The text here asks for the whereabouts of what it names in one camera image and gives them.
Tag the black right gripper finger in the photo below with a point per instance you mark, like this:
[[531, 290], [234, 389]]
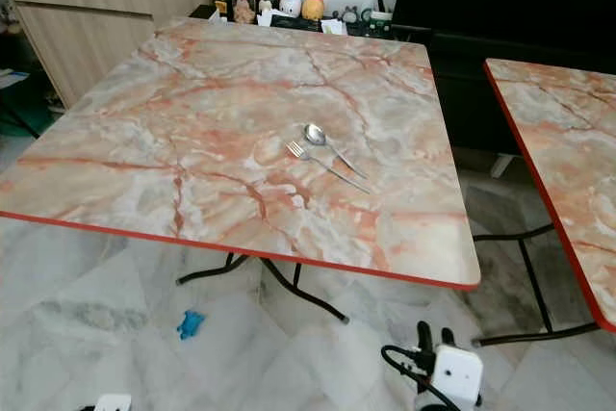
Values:
[[448, 336], [424, 334]]

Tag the black metal table legs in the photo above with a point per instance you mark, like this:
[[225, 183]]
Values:
[[534, 281], [296, 288]]

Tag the silver metal fork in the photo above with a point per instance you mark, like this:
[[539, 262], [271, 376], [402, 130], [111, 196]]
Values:
[[331, 170]]

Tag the silver metal spoon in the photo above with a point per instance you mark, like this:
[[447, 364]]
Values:
[[314, 134]]

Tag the black television stand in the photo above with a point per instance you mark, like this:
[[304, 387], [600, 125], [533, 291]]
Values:
[[457, 103]]

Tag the small blue toy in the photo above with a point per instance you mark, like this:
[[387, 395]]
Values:
[[191, 324]]

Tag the green plastic basket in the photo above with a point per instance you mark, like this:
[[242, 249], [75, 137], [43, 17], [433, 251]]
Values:
[[19, 113]]

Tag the white and green mug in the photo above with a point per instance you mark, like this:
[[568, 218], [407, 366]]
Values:
[[378, 18]]

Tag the small grey figurine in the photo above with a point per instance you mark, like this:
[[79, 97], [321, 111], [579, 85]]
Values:
[[349, 14]]

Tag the orange round figurine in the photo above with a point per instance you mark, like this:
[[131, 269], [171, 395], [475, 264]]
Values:
[[313, 7]]

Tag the white and blue figurine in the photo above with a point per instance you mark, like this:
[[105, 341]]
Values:
[[291, 3]]

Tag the red lid clear jar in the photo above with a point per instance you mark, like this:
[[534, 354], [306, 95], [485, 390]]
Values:
[[243, 4]]

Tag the light wooden cabinet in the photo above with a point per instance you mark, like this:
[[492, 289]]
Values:
[[96, 7]]

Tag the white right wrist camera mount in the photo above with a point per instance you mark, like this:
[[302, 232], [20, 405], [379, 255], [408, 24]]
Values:
[[456, 374]]

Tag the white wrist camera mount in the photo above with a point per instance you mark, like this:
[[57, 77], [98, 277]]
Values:
[[113, 402], [456, 374]]

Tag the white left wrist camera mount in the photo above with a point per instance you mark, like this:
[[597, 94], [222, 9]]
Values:
[[113, 402]]

